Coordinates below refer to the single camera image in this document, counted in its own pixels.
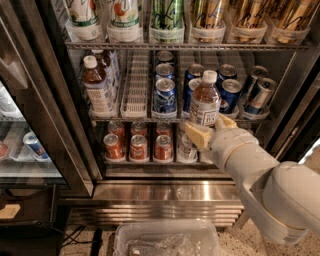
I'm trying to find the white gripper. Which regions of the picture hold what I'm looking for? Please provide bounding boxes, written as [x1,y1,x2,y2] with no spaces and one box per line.
[184,113,259,174]

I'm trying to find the tea bottle white label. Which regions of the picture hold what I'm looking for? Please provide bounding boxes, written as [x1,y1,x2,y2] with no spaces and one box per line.
[189,69,222,128]

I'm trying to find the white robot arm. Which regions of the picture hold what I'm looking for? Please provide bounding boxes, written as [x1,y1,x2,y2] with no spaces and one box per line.
[183,115,320,245]

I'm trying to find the left clear water bottle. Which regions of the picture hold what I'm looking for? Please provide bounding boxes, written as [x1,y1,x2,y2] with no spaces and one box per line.
[177,126,198,163]

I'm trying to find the white bottle glide tray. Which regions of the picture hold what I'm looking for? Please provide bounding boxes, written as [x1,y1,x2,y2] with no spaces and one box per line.
[120,51,150,118]

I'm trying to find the right open fridge door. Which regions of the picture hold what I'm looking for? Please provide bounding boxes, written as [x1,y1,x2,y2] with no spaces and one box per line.
[268,73,320,162]

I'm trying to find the gold tall can middle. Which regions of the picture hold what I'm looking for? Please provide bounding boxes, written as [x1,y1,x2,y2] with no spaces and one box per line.
[227,0,270,44]

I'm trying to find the gold tall can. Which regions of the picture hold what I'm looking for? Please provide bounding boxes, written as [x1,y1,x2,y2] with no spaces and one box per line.
[264,0,319,45]
[189,0,229,43]
[227,0,270,44]

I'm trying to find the rear tea bottle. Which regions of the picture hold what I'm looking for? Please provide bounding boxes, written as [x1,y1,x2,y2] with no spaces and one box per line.
[92,50,120,87]

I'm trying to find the left front tea bottle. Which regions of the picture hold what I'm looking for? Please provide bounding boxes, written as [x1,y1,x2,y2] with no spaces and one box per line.
[82,55,113,117]

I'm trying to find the left glass fridge door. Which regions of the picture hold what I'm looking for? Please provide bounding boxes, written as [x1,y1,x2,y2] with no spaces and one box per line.
[0,0,97,198]

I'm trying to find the front pepsi logo can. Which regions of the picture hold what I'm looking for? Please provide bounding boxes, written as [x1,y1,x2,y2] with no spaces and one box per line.
[220,79,242,114]

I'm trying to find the pepsi logo can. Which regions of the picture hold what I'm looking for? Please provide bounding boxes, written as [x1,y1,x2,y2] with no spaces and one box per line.
[220,79,242,114]
[217,64,237,81]

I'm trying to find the rear right orange can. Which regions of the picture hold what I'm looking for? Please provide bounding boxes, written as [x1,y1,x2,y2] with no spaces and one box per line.
[156,122,172,137]

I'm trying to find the front right orange can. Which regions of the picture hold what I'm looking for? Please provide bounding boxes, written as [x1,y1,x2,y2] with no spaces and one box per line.
[154,135,172,160]

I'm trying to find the front blue patterned can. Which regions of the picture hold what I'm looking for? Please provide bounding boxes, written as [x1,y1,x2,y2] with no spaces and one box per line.
[153,78,176,113]

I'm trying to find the blue patterned can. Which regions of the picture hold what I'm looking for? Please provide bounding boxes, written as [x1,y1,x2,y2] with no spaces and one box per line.
[155,63,175,80]
[153,78,176,113]

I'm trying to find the front blue pepsi can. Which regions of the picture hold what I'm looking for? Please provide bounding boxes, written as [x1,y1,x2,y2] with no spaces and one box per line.
[183,78,202,113]

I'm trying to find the blue pepsi can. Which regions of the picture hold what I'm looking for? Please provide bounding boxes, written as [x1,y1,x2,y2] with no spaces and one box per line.
[183,78,202,113]
[184,63,205,83]

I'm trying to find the rear pepsi logo can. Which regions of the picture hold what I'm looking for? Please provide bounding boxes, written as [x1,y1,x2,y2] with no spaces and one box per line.
[217,64,237,81]

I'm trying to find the rear blue pepsi can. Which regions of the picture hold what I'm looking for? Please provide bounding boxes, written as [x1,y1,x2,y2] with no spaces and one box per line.
[184,63,205,83]

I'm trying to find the front silver blue can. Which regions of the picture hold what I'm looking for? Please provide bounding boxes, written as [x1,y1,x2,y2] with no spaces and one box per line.
[244,78,277,114]

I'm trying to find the silver blue can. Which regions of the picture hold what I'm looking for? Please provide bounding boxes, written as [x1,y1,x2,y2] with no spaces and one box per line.
[244,78,277,114]
[241,65,268,105]

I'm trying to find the rear silver blue can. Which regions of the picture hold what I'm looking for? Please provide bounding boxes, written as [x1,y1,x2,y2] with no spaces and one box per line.
[241,65,268,105]

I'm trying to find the rear middle orange can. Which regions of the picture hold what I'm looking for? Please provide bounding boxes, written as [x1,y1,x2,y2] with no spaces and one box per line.
[130,122,147,136]

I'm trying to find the front middle orange can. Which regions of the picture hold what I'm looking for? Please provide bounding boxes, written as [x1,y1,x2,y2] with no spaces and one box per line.
[130,134,147,160]

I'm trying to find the rear dark can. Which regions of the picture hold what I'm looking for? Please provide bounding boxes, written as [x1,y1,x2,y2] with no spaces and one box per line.
[155,50,175,65]

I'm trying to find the rear left orange can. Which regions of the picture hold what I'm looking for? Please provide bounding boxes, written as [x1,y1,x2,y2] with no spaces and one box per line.
[107,120,125,142]

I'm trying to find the front left orange can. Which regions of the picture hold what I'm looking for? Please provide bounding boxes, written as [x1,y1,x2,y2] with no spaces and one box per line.
[103,134,124,159]

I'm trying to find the gold tall can left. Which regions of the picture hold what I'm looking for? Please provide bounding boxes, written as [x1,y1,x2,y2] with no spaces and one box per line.
[189,0,229,43]

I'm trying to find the clear plastic bin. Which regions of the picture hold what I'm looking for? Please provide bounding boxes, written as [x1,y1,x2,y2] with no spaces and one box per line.
[113,219,220,256]

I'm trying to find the white orange tall can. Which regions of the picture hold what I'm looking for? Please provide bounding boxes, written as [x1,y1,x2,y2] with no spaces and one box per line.
[107,0,140,43]

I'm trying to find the gold tall can right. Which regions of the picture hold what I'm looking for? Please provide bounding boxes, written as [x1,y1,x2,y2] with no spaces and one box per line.
[264,0,319,45]

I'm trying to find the white green tall can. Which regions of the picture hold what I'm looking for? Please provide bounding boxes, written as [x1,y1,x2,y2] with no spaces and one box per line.
[63,0,101,41]

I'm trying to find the upper wire shelf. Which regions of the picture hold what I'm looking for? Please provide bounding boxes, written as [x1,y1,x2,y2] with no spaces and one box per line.
[65,42,311,52]

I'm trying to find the wire shelf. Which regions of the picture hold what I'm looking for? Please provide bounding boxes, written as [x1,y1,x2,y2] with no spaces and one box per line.
[65,42,311,52]
[91,117,272,128]

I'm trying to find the middle wire shelf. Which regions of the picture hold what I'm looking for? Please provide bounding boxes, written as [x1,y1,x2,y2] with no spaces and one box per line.
[91,117,272,128]

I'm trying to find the black cable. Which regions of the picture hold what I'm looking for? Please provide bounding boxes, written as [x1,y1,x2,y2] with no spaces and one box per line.
[59,224,103,256]

